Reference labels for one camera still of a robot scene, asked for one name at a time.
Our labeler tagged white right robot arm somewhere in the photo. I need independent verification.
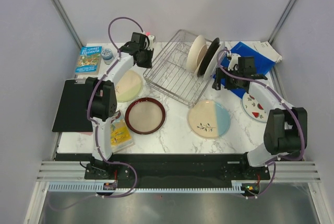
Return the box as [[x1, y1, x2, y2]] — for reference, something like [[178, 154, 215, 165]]
[[212, 50, 307, 179]]

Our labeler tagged metal wire dish rack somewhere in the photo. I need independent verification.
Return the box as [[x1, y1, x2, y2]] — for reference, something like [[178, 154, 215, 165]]
[[143, 29, 209, 107]]

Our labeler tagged small blue lidded jar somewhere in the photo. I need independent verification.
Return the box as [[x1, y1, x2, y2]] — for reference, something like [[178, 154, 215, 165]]
[[101, 48, 114, 65]]

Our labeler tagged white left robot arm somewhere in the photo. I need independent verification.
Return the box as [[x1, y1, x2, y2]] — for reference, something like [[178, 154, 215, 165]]
[[85, 32, 155, 179]]

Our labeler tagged white paper booklet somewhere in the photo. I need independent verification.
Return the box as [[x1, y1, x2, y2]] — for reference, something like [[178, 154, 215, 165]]
[[253, 41, 282, 63]]

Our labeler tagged blue treehouse book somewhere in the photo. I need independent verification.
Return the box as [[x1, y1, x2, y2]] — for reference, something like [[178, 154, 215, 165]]
[[75, 46, 102, 75]]

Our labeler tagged cream and green branch plate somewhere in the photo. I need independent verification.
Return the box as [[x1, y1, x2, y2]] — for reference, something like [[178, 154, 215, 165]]
[[115, 70, 143, 102]]

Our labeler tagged blue plastic folder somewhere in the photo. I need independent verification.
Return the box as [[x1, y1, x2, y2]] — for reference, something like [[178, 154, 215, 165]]
[[212, 42, 276, 98]]

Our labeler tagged watermelon pattern plate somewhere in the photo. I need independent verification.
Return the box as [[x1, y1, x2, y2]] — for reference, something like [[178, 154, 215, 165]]
[[242, 93, 268, 123]]

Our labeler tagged illustrated yellow paperback book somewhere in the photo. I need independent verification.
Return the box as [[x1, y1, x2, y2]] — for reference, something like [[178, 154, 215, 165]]
[[110, 110, 134, 153]]

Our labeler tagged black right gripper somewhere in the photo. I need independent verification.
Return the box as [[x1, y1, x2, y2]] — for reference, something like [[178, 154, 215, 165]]
[[212, 67, 243, 90]]

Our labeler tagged red rimmed beige plate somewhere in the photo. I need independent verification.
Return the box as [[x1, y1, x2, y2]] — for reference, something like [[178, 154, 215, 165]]
[[125, 97, 166, 135]]

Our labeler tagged black clipboard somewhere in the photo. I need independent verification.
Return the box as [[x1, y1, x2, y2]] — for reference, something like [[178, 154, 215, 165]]
[[52, 79, 93, 133]]

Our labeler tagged black plate in rack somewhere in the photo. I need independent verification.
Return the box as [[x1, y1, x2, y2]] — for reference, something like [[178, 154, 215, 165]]
[[197, 37, 220, 77]]

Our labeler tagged cream and blue leaf plate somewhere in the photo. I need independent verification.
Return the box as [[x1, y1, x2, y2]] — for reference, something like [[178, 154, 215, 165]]
[[187, 100, 231, 139]]

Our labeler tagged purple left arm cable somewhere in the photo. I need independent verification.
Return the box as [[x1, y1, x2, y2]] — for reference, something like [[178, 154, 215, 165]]
[[46, 16, 146, 211]]

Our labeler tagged white slotted cable duct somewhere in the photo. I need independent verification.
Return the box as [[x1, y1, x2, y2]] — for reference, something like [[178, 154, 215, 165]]
[[48, 182, 246, 194]]

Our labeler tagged pink paper sheet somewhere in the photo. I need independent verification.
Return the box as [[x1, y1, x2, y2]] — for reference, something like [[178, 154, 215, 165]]
[[77, 132, 93, 136]]

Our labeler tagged cream plate in rack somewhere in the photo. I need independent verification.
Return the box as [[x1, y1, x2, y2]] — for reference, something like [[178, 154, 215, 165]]
[[186, 35, 207, 72]]

